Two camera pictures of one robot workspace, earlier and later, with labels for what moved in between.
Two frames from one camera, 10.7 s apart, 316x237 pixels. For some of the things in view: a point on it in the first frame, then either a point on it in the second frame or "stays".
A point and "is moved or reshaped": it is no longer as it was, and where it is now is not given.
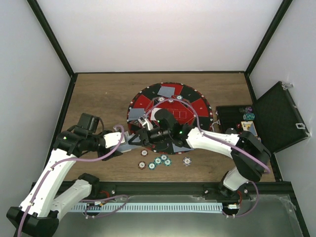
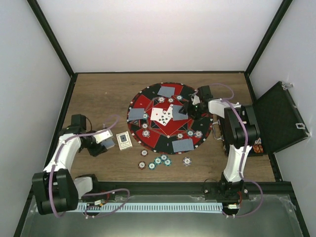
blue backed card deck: [125, 147] is moved or reshaped
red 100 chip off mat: [144, 152] stays
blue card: [135, 113] stays
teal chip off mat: [158, 161] stays
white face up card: [153, 112] is moved or reshaped
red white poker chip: [141, 165] stays
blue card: [177, 148] stays
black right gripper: [135, 143] -> [187, 108]
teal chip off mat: [168, 162] stays
